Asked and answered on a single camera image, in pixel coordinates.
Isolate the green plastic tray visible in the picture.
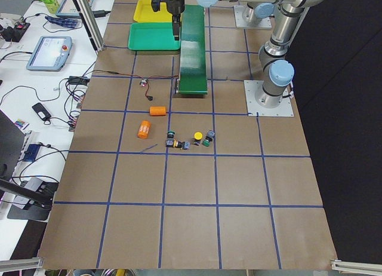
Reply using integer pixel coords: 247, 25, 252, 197
128, 22, 181, 51

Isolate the teach pendant near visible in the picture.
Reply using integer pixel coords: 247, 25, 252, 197
26, 36, 73, 72

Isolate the red black wire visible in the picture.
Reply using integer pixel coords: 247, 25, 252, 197
91, 69, 229, 102

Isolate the plain orange cylinder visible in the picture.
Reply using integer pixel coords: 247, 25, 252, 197
149, 106, 167, 116

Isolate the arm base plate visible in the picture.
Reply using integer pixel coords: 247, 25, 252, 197
234, 3, 275, 30
244, 80, 294, 117

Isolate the small motor controller board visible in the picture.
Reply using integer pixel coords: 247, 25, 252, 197
140, 79, 147, 87

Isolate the blue patterned cloth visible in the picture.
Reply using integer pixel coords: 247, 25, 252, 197
45, 16, 79, 29

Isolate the green conveyor belt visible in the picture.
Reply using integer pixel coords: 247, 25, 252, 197
175, 5, 208, 97

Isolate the black monitor stand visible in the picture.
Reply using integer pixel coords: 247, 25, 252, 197
1, 112, 58, 221

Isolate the green push button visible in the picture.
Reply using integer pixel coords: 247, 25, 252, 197
167, 131, 175, 139
202, 130, 215, 147

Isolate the teach pendant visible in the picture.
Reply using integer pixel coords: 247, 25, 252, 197
56, 0, 94, 19
26, 36, 73, 72

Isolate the yellow plastic tray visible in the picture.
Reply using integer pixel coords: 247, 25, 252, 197
133, 0, 172, 23

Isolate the aluminium frame post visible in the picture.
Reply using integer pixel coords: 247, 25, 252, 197
72, 0, 104, 52

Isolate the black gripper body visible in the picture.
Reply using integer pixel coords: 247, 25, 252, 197
151, 0, 185, 15

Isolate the green drink bottle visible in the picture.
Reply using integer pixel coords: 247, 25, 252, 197
41, 0, 60, 14

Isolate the orange cylinder with label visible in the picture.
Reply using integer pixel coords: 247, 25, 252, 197
137, 120, 151, 139

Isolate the black power adapter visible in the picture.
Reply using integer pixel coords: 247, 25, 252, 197
68, 76, 90, 85

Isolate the teach pendant far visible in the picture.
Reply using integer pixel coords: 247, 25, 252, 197
56, 0, 94, 19

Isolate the yellow push button small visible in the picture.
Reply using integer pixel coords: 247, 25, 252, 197
165, 139, 190, 150

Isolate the yellow push button large cap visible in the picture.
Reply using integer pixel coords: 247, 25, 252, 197
193, 131, 203, 146

